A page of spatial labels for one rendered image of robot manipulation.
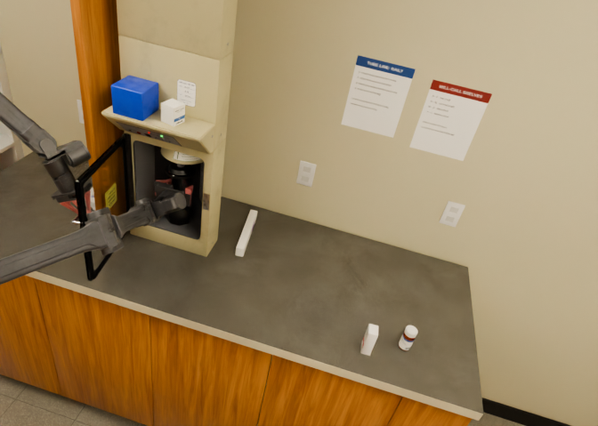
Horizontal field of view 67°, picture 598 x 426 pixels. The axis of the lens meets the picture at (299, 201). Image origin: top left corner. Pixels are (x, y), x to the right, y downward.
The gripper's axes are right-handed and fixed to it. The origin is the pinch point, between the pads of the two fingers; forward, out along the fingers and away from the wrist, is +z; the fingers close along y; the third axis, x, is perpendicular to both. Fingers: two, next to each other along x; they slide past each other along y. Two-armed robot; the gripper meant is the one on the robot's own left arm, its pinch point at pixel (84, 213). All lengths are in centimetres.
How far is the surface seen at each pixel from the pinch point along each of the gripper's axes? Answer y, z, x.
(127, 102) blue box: -25.2, -28.2, -10.4
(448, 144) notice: -116, 25, -54
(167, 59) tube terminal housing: -38, -36, -20
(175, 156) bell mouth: -25.4, -4.1, -22.5
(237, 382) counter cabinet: -29, 75, 9
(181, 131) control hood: -38.4, -16.7, -9.6
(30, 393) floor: 86, 92, -2
